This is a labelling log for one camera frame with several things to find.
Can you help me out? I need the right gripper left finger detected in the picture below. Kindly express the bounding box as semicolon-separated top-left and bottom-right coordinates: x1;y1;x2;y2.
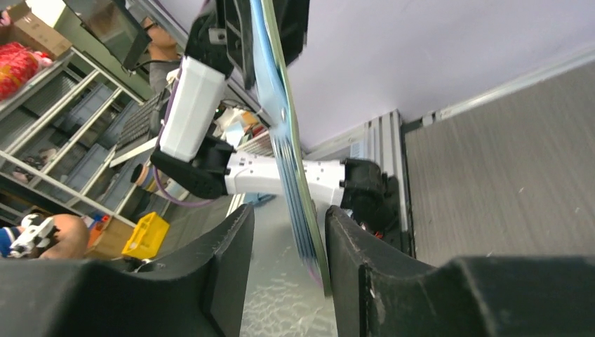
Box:
1;205;254;336

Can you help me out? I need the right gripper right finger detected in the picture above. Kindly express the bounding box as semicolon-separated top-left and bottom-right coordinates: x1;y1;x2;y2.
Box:
325;206;594;336

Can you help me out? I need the yellow plastic crate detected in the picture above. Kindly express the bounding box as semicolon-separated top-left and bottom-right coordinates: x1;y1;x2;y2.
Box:
121;212;170;260

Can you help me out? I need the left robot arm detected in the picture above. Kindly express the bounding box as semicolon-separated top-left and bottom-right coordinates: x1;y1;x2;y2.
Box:
151;1;398;229

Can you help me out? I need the green card holder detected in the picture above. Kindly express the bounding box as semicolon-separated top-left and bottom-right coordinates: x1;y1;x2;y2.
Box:
250;1;332;298

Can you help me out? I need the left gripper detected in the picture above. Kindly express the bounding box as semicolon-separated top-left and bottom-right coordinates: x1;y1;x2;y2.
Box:
185;0;310;90

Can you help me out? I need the metal storage shelf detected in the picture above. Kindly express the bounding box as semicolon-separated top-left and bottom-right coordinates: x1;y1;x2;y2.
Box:
1;48;150;225

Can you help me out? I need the red patterned bag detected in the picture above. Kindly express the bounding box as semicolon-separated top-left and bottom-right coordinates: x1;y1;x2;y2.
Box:
1;42;53;101

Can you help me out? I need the person in background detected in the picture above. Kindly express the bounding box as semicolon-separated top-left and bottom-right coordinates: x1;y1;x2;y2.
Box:
141;17;180;94

